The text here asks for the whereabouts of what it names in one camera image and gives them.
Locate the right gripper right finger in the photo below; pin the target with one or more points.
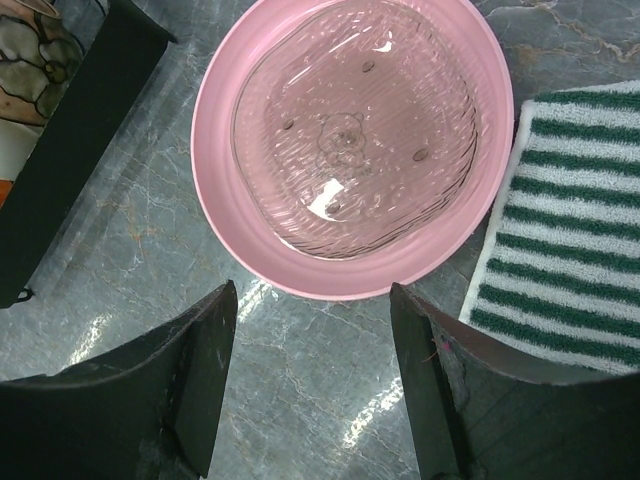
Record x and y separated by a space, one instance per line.
479 409

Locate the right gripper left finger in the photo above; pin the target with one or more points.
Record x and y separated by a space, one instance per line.
148 409

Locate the orange mug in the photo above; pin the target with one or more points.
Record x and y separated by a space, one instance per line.
5 188

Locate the pink plate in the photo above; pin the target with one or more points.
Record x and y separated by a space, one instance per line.
233 215

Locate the clear glass plate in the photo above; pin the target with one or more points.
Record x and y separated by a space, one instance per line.
355 130

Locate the brown bowl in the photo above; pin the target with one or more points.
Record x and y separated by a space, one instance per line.
39 57

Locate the striped towel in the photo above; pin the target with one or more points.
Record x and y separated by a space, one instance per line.
558 274

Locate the black wire dish rack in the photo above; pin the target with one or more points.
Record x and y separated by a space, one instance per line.
124 53

